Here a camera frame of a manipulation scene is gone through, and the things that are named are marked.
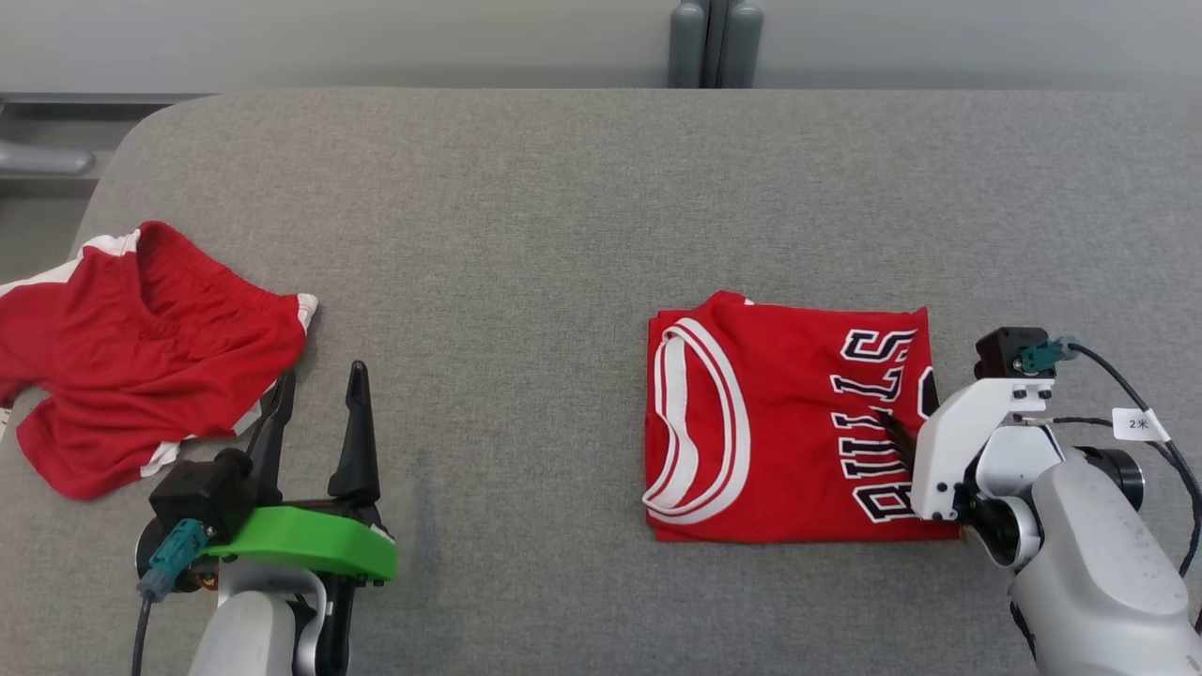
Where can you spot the grey partition post with foot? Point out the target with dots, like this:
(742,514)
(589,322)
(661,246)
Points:
(42,158)

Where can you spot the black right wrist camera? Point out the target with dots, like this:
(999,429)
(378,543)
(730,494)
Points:
(1000,352)

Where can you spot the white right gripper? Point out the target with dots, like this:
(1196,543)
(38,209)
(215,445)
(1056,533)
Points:
(948,441)

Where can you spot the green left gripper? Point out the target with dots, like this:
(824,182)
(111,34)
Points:
(300,540)

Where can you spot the red basketball jersey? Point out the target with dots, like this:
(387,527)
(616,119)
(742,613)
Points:
(779,441)

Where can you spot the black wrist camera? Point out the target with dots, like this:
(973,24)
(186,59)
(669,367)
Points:
(197,493)
(1000,352)

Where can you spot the red shorts with white panels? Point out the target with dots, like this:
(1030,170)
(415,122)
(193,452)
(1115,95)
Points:
(141,357)

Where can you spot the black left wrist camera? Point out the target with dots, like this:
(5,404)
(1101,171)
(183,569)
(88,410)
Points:
(197,493)

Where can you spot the grey partition base rail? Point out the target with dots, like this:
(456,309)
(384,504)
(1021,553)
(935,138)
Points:
(94,103)

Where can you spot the grey double partition post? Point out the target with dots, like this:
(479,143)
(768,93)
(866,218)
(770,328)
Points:
(714,42)

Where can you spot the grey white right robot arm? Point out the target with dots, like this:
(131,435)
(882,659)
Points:
(1099,563)

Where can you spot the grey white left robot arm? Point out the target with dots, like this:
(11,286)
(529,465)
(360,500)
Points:
(244,629)

